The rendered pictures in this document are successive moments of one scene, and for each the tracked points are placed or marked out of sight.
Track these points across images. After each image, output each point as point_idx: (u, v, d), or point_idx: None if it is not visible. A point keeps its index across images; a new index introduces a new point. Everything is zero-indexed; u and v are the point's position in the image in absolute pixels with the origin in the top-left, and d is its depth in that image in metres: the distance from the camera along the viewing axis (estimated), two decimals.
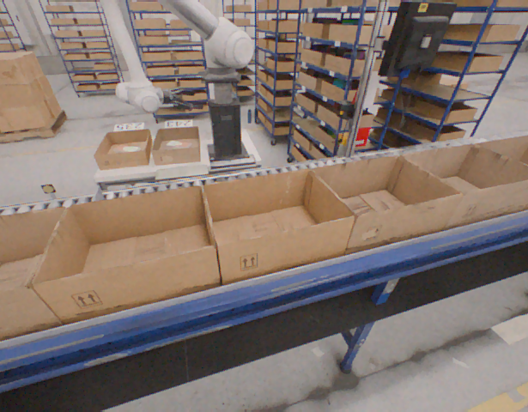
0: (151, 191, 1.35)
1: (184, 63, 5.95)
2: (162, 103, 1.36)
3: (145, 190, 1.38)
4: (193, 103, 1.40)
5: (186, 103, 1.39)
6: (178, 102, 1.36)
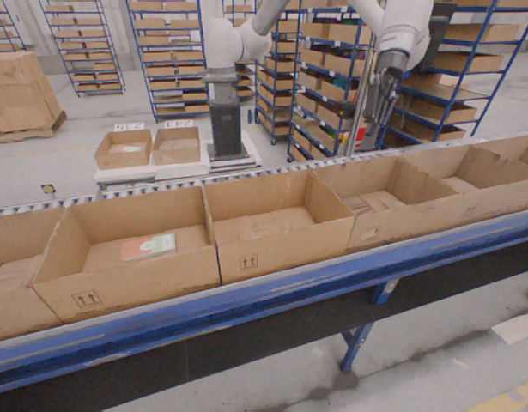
0: (151, 191, 1.35)
1: (184, 63, 5.95)
2: (379, 57, 0.66)
3: (145, 190, 1.38)
4: (377, 126, 0.67)
5: (377, 110, 0.66)
6: (377, 85, 0.63)
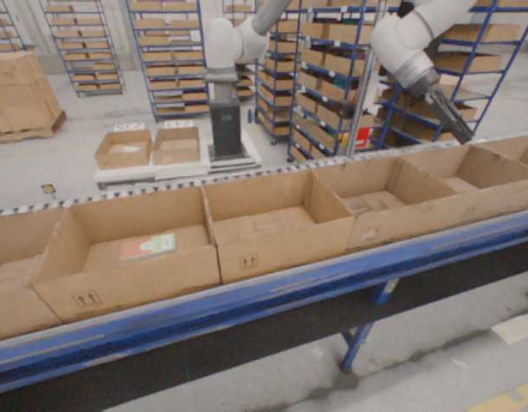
0: (151, 191, 1.35)
1: (184, 63, 5.95)
2: (410, 86, 0.77)
3: (145, 190, 1.38)
4: (458, 122, 0.73)
5: (448, 112, 0.73)
6: (436, 99, 0.72)
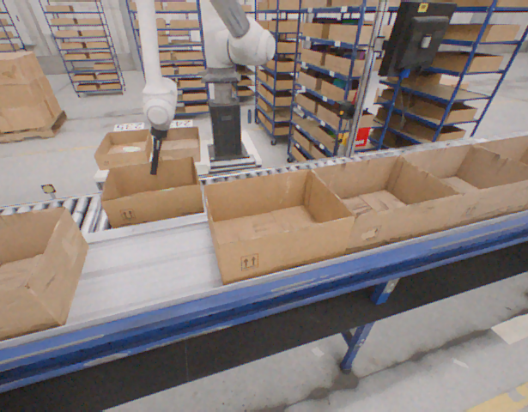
0: None
1: (184, 63, 5.95)
2: None
3: None
4: (151, 158, 1.27)
5: (153, 150, 1.26)
6: None
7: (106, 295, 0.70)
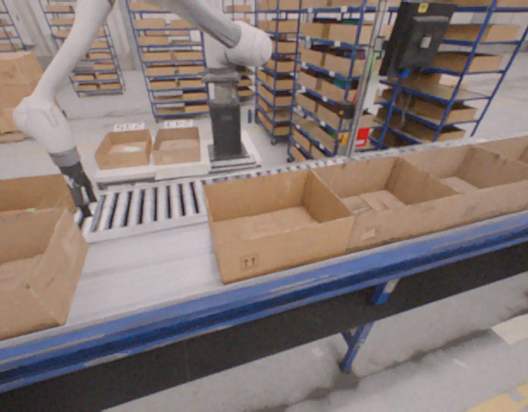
0: None
1: (184, 63, 5.95)
2: None
3: (153, 188, 1.39)
4: (85, 190, 1.09)
5: (82, 183, 1.07)
6: None
7: (106, 295, 0.70)
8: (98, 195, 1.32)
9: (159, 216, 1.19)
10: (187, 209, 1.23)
